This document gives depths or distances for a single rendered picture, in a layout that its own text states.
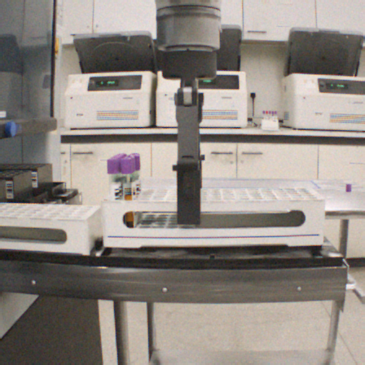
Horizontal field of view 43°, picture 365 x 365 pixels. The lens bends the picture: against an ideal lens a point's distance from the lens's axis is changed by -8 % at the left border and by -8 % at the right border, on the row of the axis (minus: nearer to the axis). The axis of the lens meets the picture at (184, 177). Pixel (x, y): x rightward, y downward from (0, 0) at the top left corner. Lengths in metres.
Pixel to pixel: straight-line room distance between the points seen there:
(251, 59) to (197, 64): 2.99
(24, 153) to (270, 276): 0.83
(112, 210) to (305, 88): 2.50
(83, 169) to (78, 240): 2.42
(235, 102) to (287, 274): 2.38
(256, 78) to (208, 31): 2.98
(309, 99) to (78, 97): 1.43
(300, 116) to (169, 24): 2.42
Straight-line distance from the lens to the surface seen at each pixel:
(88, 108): 3.06
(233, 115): 2.97
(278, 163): 3.00
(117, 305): 1.03
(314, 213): 0.65
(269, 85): 3.62
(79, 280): 0.66
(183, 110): 0.60
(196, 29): 0.64
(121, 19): 3.36
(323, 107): 3.05
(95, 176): 3.06
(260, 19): 3.33
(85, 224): 0.66
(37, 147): 1.28
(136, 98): 2.99
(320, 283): 0.66
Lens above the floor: 1.01
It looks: 8 degrees down
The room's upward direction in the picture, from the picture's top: straight up
